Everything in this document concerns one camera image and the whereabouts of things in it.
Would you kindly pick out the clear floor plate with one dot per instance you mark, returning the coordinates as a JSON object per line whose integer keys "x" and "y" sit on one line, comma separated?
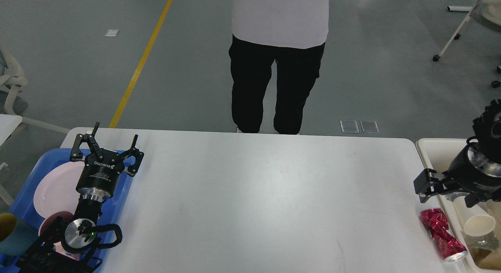
{"x": 355, "y": 127}

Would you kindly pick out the white side table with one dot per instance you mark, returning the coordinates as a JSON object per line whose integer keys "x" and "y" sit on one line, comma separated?
{"x": 8, "y": 124}

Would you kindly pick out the teal green mug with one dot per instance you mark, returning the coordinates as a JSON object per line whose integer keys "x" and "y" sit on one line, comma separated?
{"x": 16, "y": 237}

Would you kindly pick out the person in black trousers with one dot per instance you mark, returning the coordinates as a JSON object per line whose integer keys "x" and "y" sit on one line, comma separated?
{"x": 288, "y": 33}

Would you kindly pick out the white paper cup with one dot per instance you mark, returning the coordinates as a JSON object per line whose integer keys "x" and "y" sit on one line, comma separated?
{"x": 474, "y": 221}

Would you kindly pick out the red soda can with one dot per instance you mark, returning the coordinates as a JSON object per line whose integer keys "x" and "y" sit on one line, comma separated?
{"x": 437, "y": 225}

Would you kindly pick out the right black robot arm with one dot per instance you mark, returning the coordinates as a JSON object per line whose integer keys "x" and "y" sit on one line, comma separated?
{"x": 487, "y": 132}

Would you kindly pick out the brown paper bag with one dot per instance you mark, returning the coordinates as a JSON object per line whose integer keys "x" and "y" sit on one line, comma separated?
{"x": 487, "y": 259}

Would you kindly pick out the beige plastic bin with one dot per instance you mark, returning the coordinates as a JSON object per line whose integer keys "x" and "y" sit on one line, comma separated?
{"x": 437, "y": 154}

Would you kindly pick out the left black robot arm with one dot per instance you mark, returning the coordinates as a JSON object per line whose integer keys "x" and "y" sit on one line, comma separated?
{"x": 73, "y": 245}

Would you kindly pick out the pink plate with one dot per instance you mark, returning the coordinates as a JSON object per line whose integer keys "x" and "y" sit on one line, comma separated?
{"x": 57, "y": 190}

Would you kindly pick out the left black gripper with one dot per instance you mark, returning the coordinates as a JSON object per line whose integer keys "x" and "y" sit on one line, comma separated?
{"x": 100, "y": 174}

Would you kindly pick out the aluminium foil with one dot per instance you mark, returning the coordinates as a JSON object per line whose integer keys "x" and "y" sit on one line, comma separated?
{"x": 451, "y": 197}

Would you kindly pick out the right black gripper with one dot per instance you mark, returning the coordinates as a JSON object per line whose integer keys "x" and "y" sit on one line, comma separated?
{"x": 470, "y": 170}

